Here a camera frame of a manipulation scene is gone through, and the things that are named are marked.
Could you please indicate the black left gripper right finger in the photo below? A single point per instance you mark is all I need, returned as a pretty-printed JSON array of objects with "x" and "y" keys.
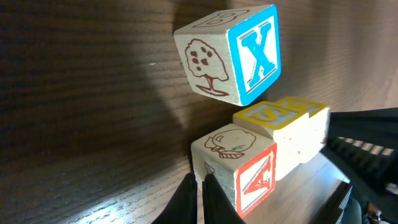
[{"x": 216, "y": 205}]

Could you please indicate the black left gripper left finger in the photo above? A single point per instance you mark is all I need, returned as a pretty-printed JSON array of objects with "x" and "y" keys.
[{"x": 182, "y": 207}]

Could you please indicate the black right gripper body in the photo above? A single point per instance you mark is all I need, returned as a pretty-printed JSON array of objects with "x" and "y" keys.
[{"x": 363, "y": 145}]

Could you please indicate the red A wooden block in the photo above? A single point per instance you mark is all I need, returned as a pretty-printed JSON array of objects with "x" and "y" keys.
[{"x": 242, "y": 161}]

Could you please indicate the engraved number wooden block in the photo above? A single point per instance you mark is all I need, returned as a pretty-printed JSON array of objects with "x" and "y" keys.
[{"x": 281, "y": 123}]

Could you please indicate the blue X wooden block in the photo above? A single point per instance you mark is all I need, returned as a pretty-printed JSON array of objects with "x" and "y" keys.
[{"x": 232, "y": 55}]

